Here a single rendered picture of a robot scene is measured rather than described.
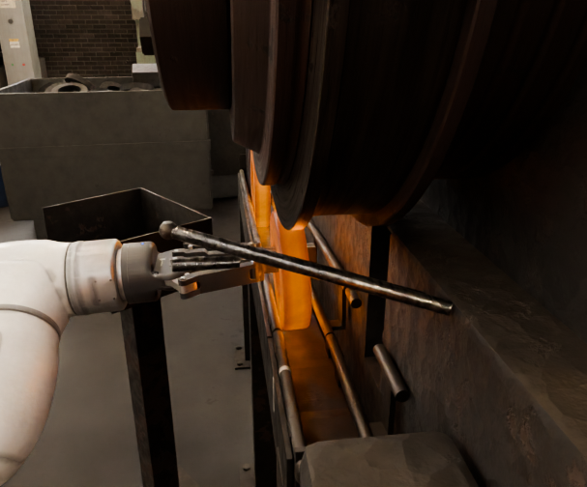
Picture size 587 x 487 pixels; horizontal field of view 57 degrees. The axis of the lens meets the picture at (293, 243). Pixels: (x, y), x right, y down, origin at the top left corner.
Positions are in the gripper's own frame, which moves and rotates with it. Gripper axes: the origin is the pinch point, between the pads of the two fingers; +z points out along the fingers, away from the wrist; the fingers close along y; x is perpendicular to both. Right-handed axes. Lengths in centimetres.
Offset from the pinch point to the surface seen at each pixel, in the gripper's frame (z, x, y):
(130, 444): -39, -74, -57
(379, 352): 5.5, -0.3, 22.5
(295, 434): -3.0, -4.9, 26.5
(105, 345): -55, -73, -108
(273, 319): -2.9, -5.0, 6.4
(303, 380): -0.3, -10.4, 11.6
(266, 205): 0.7, -7.7, -46.7
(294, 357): -0.6, -10.6, 6.4
